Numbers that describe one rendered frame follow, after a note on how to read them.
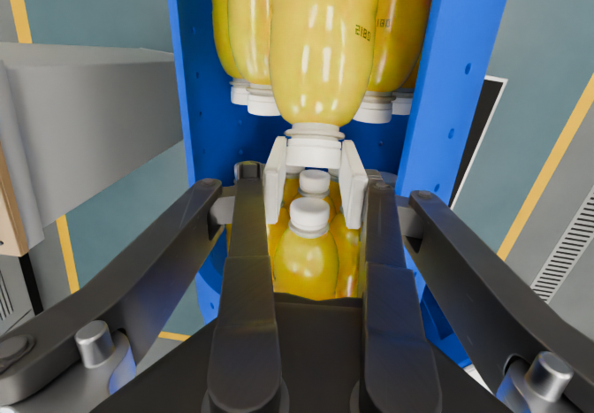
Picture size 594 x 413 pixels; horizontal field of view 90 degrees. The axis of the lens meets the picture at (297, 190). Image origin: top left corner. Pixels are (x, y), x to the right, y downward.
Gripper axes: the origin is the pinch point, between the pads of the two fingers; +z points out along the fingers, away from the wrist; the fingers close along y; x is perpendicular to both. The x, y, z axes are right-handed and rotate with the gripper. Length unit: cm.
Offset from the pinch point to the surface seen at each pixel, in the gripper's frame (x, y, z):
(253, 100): 2.5, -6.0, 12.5
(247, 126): -2.8, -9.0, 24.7
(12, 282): -119, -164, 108
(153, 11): 21, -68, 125
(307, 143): 1.6, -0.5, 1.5
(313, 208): -6.7, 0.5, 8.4
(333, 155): 0.8, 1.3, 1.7
